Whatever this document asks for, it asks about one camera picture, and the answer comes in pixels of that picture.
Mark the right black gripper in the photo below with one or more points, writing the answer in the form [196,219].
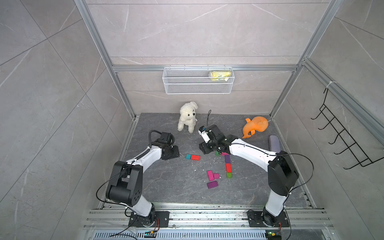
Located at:
[203,147]

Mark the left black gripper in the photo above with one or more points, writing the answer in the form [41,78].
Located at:
[176,154]

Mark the purple block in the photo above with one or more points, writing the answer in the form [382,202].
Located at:
[227,159]
[212,184]

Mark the red block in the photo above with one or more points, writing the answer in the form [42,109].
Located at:
[195,158]
[228,168]

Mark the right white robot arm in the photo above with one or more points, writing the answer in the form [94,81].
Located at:
[282,173]

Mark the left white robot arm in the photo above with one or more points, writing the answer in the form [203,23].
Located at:
[126,184]

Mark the white plush dog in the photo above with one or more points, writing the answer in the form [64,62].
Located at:
[188,117]

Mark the purple block flat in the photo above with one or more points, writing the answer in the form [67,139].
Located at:
[212,184]

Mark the orange toy watering can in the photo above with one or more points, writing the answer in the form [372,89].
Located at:
[257,124]

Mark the purple glasses case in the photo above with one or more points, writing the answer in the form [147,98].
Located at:
[274,144]

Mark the yellow packet in basket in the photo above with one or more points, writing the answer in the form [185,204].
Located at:
[220,75]

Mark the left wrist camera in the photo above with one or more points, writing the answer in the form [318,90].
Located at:
[166,139]

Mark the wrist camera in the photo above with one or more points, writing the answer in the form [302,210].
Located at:
[211,133]
[166,139]

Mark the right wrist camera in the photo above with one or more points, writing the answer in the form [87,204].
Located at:
[211,133]

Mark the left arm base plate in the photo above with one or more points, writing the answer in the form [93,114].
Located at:
[158,219]

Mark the white wire mesh basket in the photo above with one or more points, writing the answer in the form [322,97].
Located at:
[195,80]

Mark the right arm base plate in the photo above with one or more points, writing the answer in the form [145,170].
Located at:
[262,218]

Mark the aluminium mounting rail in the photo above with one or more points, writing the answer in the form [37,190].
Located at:
[206,222]

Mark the black wire hook rack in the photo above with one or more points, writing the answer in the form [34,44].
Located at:
[343,135]

